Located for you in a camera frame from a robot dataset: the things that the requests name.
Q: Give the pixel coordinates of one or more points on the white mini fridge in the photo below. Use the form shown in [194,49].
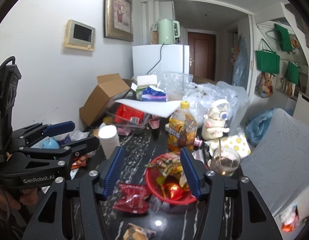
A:
[151,59]

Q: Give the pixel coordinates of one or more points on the lower green tote bag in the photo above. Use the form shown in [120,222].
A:
[292,73]

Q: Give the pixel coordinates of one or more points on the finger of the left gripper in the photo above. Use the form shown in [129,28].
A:
[66,152]
[33,134]

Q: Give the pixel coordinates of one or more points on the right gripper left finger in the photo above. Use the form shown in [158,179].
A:
[109,173]

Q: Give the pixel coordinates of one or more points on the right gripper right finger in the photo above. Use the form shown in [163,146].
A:
[197,175]

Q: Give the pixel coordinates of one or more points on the green brown nut snack bag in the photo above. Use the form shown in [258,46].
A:
[168,164]

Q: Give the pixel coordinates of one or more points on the white plastic bags pile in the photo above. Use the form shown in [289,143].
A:
[202,96]

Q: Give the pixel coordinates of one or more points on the blue plastic bag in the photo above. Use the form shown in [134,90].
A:
[258,125]

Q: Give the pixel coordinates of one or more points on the white cabinet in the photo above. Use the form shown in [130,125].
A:
[301,112]

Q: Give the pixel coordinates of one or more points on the red plastic basket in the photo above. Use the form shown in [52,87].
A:
[156,190]

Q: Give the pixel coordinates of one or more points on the left hand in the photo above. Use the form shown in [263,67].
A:
[28,197]

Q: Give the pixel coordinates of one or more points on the framed picture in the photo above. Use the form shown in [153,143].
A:
[118,19]

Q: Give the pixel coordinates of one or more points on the iced tea bottle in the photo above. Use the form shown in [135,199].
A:
[182,128]

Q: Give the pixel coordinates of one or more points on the dark red snack packet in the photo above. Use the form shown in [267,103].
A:
[134,199]

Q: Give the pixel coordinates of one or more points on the white foam sheet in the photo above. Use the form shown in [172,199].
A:
[161,109]

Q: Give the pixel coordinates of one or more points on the upper green tote bag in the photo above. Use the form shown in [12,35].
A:
[282,37]

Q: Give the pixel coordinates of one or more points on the white cartoon figurine jar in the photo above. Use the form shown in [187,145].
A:
[214,121]

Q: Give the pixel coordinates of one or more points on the clear plastic container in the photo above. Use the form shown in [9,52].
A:
[127,126]

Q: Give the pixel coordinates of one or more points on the cardboard box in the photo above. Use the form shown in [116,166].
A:
[109,88]

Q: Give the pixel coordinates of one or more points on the brown door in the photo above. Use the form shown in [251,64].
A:
[202,49]

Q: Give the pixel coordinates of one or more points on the yellow smiley paper pack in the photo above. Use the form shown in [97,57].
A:
[236,142]

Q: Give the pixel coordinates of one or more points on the wall intercom panel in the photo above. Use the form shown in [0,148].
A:
[79,36]

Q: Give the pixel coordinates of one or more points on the green electric kettle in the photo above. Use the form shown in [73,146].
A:
[168,31]

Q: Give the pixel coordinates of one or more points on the blue tissue pack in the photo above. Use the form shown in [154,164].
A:
[154,94]

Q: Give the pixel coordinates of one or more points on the glass cup with stick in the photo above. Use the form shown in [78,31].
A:
[225,161]

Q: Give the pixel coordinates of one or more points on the red gold snack packet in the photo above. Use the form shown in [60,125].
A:
[171,189]

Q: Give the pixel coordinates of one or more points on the large green tote bag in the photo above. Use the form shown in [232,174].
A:
[268,61]

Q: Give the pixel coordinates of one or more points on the white paper roll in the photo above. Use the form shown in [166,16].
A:
[109,139]

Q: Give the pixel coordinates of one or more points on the red packet in container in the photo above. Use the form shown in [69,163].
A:
[125,113]

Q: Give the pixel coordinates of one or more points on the patterned hanging bag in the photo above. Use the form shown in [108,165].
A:
[264,85]

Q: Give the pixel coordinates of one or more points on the pink thread spool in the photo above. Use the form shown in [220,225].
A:
[198,142]

